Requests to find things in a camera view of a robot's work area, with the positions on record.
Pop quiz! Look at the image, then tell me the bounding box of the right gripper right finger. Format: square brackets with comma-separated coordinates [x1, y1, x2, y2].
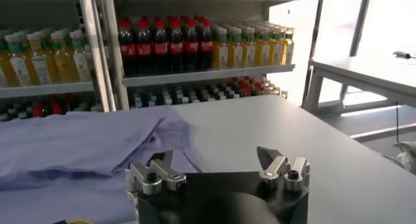
[256, 147, 311, 193]

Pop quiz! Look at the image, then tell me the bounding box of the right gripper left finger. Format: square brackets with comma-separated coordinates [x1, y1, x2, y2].
[125, 149, 187, 196]

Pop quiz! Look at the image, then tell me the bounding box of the purple T-shirt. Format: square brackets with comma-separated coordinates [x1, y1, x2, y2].
[0, 106, 209, 224]

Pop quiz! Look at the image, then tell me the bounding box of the grey metal shelf unit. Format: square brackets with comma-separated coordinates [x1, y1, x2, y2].
[100, 0, 303, 111]
[0, 0, 116, 122]

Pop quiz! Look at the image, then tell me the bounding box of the orange yellow juice bottle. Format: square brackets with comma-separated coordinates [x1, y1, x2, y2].
[255, 27, 271, 67]
[268, 27, 284, 66]
[242, 27, 257, 68]
[213, 27, 229, 69]
[227, 27, 244, 69]
[281, 27, 295, 66]

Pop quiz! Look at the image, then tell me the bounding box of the grey white crumpled garment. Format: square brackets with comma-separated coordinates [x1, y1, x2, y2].
[388, 140, 416, 176]

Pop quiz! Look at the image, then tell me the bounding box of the pale yellow juice bottle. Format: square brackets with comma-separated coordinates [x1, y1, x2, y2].
[50, 30, 78, 84]
[3, 32, 33, 87]
[69, 29, 92, 82]
[26, 31, 53, 85]

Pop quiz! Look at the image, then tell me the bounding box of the grey metal frame table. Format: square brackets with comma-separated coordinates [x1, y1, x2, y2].
[302, 55, 416, 142]

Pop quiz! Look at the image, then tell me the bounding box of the black tool with cable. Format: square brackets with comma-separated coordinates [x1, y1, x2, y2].
[392, 50, 416, 60]

